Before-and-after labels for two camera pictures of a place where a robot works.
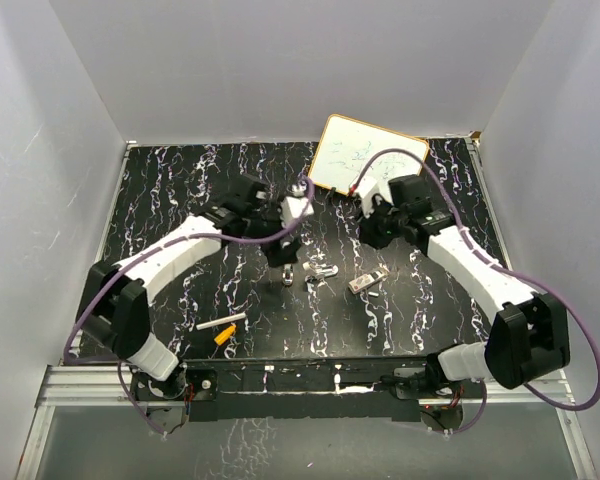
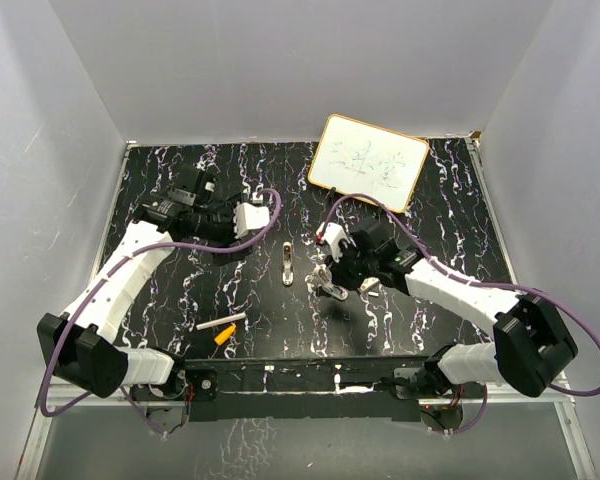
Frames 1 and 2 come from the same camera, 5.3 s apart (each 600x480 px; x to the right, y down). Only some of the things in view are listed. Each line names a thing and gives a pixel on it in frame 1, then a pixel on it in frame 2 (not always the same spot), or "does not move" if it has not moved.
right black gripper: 366,231 -> 339,275
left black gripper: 278,255 -> 223,257
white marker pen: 221,320 does not move
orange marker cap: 223,337 does not move
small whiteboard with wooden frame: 346,146 does not move
